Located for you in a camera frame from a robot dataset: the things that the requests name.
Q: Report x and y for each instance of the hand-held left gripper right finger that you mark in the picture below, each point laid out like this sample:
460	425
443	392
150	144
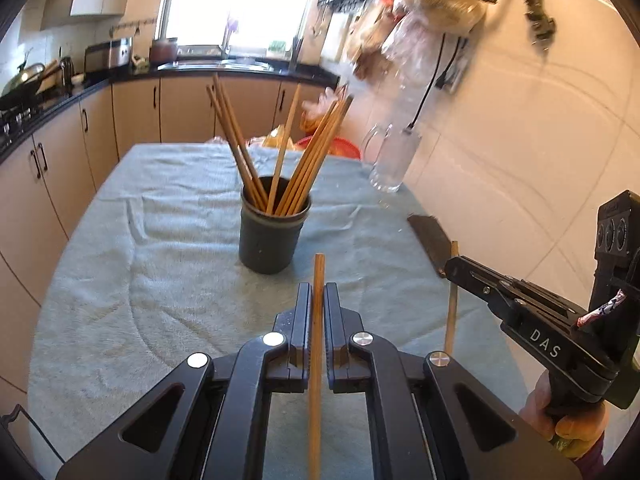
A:
334	320

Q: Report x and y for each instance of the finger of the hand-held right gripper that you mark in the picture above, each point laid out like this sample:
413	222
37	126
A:
472	280

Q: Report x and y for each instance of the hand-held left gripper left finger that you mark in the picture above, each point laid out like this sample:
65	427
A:
301	320

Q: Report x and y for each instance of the wooden chopstick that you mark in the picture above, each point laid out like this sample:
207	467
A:
451	320
318	270

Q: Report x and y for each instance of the dark grey utensil cup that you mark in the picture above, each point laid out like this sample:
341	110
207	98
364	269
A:
270	245

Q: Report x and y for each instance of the bundle of chopsticks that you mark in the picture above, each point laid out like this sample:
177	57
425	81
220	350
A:
307	160

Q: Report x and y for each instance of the person's right forearm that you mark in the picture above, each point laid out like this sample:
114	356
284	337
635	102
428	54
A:
592	452

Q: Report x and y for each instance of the person's right hand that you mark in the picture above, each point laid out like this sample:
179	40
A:
537	405

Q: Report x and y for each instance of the black smartphone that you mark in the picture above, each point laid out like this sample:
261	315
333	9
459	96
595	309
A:
430	242

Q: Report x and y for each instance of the clear glass mug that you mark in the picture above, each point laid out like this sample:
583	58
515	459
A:
392	160

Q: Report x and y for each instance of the teal towel table cover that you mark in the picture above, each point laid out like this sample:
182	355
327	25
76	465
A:
150	285

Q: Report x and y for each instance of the red plastic basin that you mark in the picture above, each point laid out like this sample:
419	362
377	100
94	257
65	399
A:
340	147

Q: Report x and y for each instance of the yellow plastic bag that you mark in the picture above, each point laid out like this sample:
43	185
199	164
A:
277	137

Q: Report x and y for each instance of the orange and white plastic bag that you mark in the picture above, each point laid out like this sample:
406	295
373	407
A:
320	110

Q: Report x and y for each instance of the white power strip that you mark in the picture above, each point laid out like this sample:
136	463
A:
457	65

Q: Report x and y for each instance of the bunch of hanging plastic bags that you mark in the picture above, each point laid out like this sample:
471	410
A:
385	45

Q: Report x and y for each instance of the steel kitchen sink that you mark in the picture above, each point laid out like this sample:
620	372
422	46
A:
215	65

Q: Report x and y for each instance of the green container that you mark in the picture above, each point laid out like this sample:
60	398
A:
276	49

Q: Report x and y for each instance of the white cutting board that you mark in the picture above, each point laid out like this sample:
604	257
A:
335	37

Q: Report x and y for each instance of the brown cooking pot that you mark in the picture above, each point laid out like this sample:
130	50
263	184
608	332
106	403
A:
164	51

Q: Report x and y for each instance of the kitchen window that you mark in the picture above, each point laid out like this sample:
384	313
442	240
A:
240	5

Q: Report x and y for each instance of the steel kitchen appliance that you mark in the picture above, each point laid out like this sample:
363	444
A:
107	55

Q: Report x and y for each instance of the dark steel thermos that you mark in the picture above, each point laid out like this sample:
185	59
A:
67	72

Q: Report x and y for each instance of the gas stove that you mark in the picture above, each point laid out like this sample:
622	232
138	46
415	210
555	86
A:
15	120

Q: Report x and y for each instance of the wok with glass lid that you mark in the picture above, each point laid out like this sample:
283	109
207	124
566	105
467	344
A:
22	85

